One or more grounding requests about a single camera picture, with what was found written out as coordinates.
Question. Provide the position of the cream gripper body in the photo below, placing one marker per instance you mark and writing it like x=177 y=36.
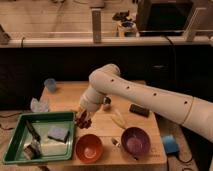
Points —
x=84 y=113

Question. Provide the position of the dark red grape bunch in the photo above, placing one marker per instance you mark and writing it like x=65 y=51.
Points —
x=82 y=123

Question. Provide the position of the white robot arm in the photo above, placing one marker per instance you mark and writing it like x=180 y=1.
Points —
x=191 y=112

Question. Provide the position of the red bowl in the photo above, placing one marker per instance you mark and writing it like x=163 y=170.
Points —
x=89 y=148

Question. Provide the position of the purple bowl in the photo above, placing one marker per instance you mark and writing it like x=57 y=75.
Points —
x=136 y=142

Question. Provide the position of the wooden box with bowl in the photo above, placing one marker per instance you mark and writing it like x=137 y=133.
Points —
x=127 y=29

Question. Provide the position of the yellow banana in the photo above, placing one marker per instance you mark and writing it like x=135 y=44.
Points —
x=119 y=120

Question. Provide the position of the blue sponge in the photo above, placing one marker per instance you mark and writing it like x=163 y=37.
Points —
x=58 y=134

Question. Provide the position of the blue plastic cup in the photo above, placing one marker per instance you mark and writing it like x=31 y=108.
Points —
x=50 y=84

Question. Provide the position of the black rectangular block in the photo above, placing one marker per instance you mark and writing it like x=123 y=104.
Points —
x=139 y=110

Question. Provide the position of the green plastic tray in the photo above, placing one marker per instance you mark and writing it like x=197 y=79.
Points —
x=52 y=150

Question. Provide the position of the black brush in tray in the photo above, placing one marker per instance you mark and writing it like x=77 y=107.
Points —
x=33 y=150

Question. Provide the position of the blue tape roll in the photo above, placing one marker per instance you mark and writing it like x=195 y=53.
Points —
x=170 y=144

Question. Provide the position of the black monitor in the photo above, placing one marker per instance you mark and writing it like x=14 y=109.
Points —
x=162 y=17

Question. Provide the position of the grey metal post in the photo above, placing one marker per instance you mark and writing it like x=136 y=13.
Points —
x=96 y=24

